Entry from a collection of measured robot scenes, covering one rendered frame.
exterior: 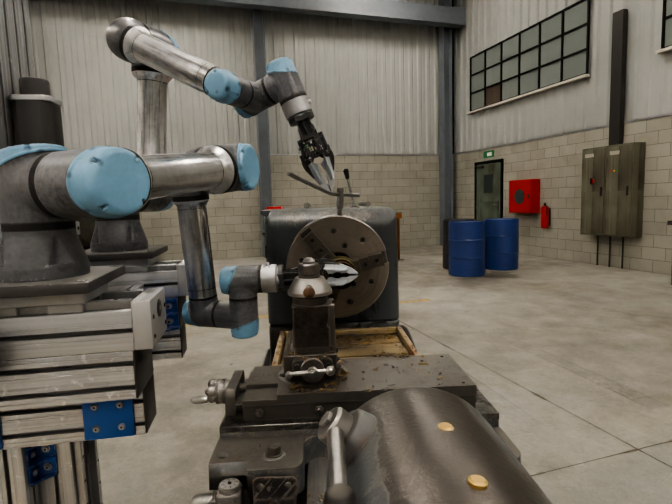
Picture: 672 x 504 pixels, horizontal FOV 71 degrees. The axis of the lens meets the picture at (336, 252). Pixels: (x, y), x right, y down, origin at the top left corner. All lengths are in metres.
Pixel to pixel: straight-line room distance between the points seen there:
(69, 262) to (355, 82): 11.67
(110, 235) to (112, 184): 0.58
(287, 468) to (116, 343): 0.39
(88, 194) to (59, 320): 0.24
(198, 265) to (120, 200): 0.49
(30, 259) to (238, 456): 0.48
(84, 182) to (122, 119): 10.72
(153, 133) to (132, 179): 0.68
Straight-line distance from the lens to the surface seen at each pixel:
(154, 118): 1.54
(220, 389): 0.89
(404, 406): 0.33
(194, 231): 1.28
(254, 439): 0.82
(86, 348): 0.95
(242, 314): 1.26
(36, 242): 0.95
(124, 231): 1.42
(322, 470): 0.81
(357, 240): 1.43
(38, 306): 0.96
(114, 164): 0.85
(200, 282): 1.31
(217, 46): 11.92
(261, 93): 1.32
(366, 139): 12.26
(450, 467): 0.27
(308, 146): 1.26
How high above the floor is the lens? 1.28
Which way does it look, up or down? 6 degrees down
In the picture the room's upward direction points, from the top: 2 degrees counter-clockwise
